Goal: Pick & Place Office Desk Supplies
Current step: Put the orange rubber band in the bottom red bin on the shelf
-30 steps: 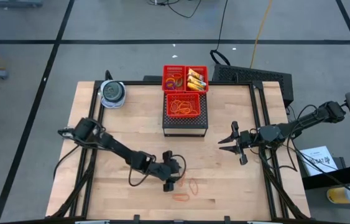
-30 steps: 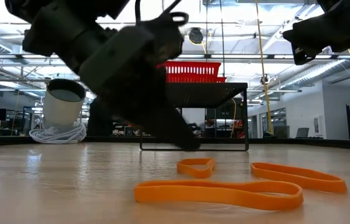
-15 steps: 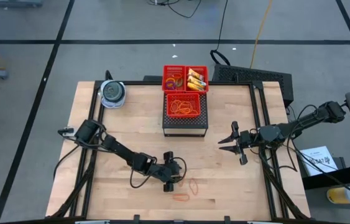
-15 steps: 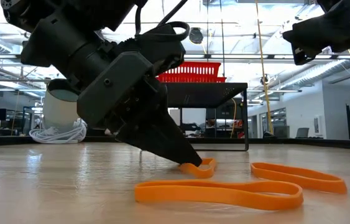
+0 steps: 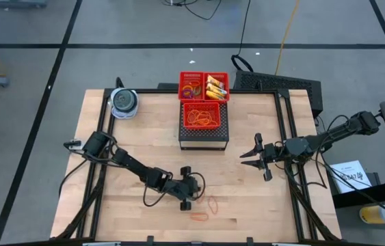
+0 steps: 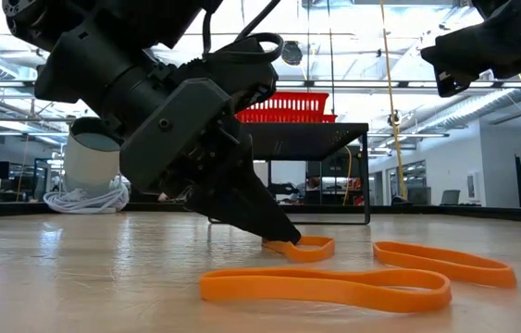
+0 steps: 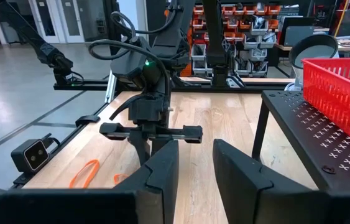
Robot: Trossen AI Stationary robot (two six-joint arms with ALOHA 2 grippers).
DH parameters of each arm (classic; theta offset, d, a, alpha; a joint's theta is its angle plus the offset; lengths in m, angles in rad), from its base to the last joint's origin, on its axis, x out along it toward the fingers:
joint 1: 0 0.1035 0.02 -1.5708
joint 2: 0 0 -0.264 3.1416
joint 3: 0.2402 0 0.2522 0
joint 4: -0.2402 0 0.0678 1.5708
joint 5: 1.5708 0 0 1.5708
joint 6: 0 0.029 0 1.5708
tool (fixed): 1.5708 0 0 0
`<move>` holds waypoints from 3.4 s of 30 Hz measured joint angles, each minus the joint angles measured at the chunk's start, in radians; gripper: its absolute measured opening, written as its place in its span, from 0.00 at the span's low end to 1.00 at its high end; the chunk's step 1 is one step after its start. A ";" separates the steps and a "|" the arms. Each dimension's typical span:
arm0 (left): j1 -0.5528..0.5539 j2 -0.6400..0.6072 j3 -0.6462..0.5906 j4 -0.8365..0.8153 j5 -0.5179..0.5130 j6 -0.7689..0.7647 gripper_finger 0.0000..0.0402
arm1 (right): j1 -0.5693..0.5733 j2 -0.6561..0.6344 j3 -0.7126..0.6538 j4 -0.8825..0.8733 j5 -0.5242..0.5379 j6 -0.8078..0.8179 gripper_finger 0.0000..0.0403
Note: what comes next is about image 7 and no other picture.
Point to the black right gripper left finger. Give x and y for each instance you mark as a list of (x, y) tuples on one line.
[(156, 199)]

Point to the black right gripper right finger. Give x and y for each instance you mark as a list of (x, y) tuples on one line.
[(246, 199)]

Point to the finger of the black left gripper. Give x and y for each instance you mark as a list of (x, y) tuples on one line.
[(159, 144), (139, 149)]

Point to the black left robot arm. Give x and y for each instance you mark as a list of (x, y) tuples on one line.
[(215, 31)]

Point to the black perforated metal riser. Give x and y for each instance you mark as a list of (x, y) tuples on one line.
[(302, 130)]

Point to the white double doors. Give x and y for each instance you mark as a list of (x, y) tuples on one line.
[(69, 18)]

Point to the red plastic mesh basket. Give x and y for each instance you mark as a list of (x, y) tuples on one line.
[(333, 99)]

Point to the orange bin storage shelving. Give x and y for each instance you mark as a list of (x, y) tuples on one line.
[(255, 28)]

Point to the silver metal bracket strip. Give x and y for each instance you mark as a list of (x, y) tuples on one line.
[(111, 87)]

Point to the black aluminium extrusion frame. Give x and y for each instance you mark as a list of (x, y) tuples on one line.
[(94, 85)]

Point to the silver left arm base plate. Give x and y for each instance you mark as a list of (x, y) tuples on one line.
[(235, 83)]

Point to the black table-level camera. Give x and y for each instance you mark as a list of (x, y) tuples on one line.
[(28, 155)]

